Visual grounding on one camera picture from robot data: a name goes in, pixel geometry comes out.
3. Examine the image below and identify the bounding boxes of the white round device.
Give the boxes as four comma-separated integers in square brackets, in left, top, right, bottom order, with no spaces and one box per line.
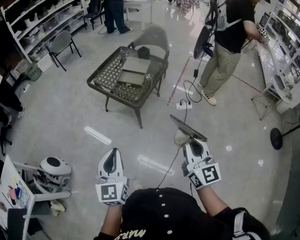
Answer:
[32,156,73,194]

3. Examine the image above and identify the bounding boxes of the black power cable with adapter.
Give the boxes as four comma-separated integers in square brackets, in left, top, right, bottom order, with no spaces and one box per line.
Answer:
[182,42,211,104]

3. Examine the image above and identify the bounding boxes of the checkered cloth table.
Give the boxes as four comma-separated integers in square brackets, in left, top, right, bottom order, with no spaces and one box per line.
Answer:
[176,0,201,17]

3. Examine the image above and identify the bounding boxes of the pale yellow cloth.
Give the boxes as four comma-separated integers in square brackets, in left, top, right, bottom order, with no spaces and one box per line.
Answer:
[49,199,66,217]

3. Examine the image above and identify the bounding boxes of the grey chair black legs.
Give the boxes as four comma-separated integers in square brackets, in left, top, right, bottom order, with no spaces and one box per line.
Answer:
[44,29,83,72]

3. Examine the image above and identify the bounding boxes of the white desk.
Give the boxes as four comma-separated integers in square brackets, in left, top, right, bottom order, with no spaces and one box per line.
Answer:
[0,154,36,240]

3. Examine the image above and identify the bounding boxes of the grey rounded armchair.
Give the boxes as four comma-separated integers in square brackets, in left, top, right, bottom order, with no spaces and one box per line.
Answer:
[126,25,171,79]

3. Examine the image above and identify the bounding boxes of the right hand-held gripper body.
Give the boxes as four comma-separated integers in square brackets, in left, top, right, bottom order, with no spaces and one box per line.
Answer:
[181,156,223,191]

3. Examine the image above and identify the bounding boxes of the person's right forearm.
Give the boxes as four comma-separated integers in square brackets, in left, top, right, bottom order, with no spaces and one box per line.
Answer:
[195,185,231,219]

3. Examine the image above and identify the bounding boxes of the white table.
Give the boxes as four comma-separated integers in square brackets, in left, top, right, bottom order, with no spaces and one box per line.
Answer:
[122,0,155,25]

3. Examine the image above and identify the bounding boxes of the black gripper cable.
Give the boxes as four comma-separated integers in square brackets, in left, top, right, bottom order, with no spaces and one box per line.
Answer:
[156,146,181,189]

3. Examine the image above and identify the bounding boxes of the person's black shirt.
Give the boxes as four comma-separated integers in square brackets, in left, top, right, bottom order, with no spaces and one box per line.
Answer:
[92,186,271,240]

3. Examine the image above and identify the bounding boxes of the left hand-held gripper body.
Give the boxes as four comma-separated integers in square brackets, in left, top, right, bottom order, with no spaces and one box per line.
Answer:
[94,174,130,207]

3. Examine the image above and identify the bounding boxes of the black floor stand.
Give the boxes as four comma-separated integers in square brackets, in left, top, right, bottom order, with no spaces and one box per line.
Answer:
[269,118,300,151]

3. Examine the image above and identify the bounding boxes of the grey tray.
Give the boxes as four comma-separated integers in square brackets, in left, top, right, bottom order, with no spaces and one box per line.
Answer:
[116,56,152,88]

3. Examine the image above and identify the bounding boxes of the person's left forearm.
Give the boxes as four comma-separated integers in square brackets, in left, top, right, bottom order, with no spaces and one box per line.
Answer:
[99,203,124,236]

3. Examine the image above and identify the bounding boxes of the dark wicker table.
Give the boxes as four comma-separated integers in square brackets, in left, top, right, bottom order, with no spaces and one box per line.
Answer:
[86,45,170,130]

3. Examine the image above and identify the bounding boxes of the white backpack strap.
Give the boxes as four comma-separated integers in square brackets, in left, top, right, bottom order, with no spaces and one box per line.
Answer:
[231,208,263,240]

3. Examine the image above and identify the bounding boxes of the black box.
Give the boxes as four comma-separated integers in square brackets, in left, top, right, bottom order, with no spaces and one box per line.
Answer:
[137,46,151,60]

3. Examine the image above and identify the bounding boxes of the white power strip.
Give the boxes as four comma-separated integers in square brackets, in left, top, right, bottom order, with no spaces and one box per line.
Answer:
[175,99,194,111]

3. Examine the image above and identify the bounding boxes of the white shelf rack clear bins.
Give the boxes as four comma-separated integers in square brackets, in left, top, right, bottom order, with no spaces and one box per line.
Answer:
[0,0,96,65]

